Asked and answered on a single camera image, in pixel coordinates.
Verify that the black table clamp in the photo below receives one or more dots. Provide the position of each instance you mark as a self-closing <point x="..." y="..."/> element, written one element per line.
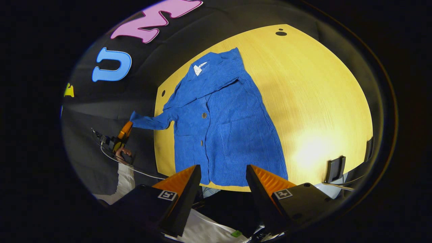
<point x="334" y="168"/>
<point x="369" y="150"/>

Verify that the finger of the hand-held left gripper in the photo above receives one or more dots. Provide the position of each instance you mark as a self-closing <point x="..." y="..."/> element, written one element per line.
<point x="125" y="130"/>

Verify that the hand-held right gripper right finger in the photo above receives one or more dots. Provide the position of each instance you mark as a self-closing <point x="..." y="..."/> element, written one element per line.
<point x="258" y="195"/>

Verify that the small green tag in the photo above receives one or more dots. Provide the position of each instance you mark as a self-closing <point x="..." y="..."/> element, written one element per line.
<point x="236" y="233"/>

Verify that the person's white shirt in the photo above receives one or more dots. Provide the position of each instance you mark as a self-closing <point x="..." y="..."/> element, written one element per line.
<point x="209" y="229"/>

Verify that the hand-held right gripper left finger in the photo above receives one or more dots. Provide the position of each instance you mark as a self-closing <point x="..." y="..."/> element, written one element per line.
<point x="189" y="195"/>

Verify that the black backdrop cloth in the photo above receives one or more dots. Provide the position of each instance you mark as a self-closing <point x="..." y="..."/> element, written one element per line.
<point x="141" y="57"/>

